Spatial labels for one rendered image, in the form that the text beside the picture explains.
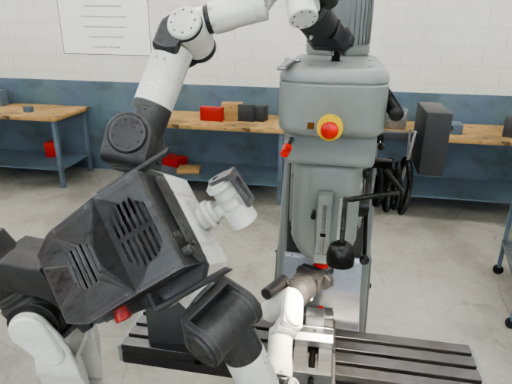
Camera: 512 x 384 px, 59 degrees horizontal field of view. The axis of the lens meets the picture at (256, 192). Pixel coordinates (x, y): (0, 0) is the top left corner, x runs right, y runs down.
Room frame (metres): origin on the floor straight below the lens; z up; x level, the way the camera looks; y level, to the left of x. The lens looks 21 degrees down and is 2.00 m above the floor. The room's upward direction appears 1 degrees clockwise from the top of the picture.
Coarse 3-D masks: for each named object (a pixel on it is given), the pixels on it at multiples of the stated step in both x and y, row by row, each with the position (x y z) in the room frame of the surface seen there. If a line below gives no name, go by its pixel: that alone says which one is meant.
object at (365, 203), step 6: (360, 204) 1.25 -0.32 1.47; (366, 204) 1.25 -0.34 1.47; (360, 210) 1.25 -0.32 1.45; (366, 210) 1.24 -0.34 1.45; (360, 216) 1.26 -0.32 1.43; (366, 216) 1.25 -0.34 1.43; (366, 222) 1.23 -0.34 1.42; (366, 228) 1.22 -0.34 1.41; (366, 234) 1.21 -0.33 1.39; (366, 240) 1.20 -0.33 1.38; (366, 246) 1.19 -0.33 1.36; (360, 258) 1.15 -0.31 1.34; (366, 258) 1.15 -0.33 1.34
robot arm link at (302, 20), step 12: (288, 0) 1.06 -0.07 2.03; (300, 0) 1.04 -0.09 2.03; (312, 0) 1.05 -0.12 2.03; (324, 0) 1.09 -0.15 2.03; (336, 0) 1.10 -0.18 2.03; (288, 12) 1.06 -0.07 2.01; (300, 12) 1.03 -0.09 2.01; (312, 12) 1.04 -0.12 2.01; (324, 12) 1.10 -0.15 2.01; (300, 24) 1.06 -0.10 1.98; (312, 24) 1.07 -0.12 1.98; (324, 24) 1.11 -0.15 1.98
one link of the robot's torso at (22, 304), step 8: (24, 296) 0.81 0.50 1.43; (32, 296) 0.82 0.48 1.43; (8, 304) 0.80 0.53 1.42; (16, 304) 0.81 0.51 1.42; (24, 304) 0.81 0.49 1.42; (32, 304) 0.81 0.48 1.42; (40, 304) 0.82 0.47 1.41; (48, 304) 0.83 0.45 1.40; (8, 312) 0.80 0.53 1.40; (16, 312) 0.81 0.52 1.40; (40, 312) 0.81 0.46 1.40; (48, 312) 0.81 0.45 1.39; (56, 312) 0.83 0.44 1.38; (8, 320) 0.81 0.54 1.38; (48, 320) 0.80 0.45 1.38; (56, 320) 0.81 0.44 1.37; (64, 320) 0.83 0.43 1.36; (56, 328) 0.81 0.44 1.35; (64, 328) 0.83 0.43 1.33
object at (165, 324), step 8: (176, 304) 1.26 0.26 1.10; (152, 312) 1.25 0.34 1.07; (160, 312) 1.25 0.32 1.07; (168, 312) 1.26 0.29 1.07; (176, 312) 1.26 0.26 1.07; (152, 320) 1.25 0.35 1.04; (160, 320) 1.25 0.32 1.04; (168, 320) 1.25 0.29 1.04; (176, 320) 1.26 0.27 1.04; (152, 328) 1.25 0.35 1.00; (160, 328) 1.25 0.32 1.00; (168, 328) 1.26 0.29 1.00; (176, 328) 1.26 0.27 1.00; (152, 336) 1.25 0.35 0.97; (160, 336) 1.25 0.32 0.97; (168, 336) 1.26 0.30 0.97; (176, 336) 1.26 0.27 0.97
